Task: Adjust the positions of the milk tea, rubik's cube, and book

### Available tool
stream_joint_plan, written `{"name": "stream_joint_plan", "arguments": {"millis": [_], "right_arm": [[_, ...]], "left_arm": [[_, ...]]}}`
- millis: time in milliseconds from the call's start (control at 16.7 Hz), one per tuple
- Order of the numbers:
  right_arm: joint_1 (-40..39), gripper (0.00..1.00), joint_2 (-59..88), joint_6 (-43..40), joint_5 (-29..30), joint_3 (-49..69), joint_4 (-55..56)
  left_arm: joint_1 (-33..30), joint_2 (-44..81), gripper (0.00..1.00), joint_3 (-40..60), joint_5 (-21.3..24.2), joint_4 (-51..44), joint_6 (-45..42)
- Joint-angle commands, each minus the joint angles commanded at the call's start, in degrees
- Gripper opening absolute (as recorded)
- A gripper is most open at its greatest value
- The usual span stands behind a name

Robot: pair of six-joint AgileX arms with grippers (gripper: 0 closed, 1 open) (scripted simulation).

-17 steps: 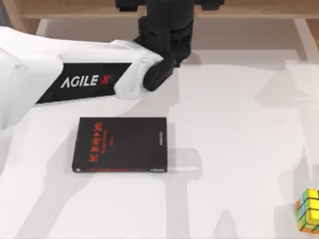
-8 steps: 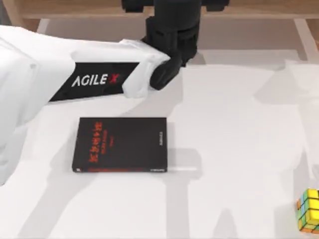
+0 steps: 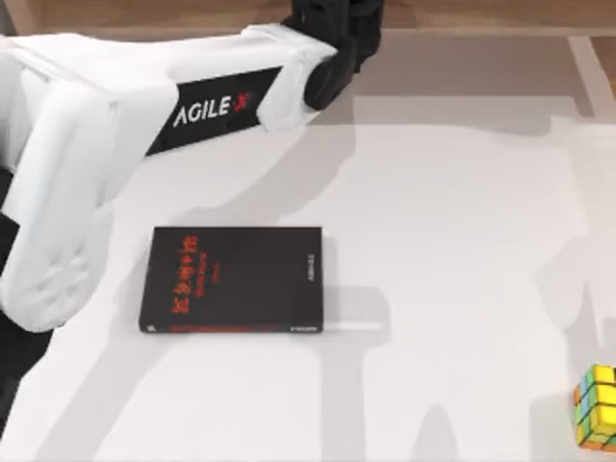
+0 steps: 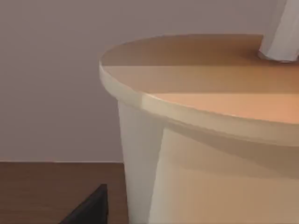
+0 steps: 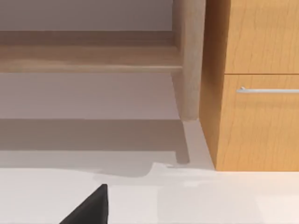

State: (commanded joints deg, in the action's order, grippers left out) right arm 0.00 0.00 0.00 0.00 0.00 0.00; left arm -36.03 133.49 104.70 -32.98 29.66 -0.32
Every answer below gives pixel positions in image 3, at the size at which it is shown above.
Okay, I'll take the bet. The pale wooden shelf board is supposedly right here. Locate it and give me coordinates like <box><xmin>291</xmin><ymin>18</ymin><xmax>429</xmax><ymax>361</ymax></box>
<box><xmin>567</xmin><ymin>34</ymin><xmax>616</xmax><ymax>117</ymax></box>

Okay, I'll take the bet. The black book with red lettering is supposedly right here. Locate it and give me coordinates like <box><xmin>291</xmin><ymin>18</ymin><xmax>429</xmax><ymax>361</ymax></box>
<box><xmin>138</xmin><ymin>225</ymin><xmax>324</xmax><ymax>335</ymax></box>

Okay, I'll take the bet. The colourful puzzle cube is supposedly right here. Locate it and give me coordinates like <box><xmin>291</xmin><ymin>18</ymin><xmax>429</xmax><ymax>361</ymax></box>
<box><xmin>572</xmin><ymin>363</ymin><xmax>616</xmax><ymax>452</ymax></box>

